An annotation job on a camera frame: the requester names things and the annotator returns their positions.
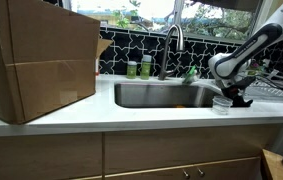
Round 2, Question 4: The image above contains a light wooden box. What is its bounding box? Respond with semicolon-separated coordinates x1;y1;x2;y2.
260;148;283;180

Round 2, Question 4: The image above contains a green dish brush holder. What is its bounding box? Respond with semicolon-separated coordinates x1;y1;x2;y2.
182;64;199;85

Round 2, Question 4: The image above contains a round metal cabinet knob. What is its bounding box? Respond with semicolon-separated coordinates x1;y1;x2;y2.
196;167;206;178
182;168;191;180

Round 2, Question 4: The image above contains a metal wire drying rack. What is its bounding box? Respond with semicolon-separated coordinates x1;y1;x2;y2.
242;67;283;103

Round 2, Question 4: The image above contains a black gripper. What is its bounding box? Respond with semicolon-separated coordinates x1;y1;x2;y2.
220;76;257;108

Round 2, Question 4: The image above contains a stainless steel sink basin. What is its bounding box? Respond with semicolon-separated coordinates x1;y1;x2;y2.
114;82;235;109

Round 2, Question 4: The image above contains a kitchen window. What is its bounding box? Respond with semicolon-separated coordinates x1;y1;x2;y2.
62;0;265;43

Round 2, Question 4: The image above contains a short green soap bottle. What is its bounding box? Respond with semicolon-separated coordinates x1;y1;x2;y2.
126;60;138;80

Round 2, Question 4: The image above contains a wide wooden cabinet drawer front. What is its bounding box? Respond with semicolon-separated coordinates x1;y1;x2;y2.
104;124;277;175

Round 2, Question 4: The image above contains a small green pink plant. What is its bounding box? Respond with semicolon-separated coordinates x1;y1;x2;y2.
246;59;271;77

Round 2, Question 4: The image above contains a tall green soap bottle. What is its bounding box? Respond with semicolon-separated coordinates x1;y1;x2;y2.
140;54;153;81

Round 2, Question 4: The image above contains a clear plastic container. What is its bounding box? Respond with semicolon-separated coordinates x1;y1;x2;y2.
211;95;234;116

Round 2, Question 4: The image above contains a narrow wooden cabinet drawer front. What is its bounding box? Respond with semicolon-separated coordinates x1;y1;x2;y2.
0;132;103;180

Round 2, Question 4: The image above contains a large brown cardboard box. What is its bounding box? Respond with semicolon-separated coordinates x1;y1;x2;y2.
0;0;114;125

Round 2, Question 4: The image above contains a wooden cabinet door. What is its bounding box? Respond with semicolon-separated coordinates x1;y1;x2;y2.
104;156;262;180

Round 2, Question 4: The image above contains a curved steel kitchen faucet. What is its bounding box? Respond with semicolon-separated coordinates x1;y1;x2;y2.
157;23;185;81

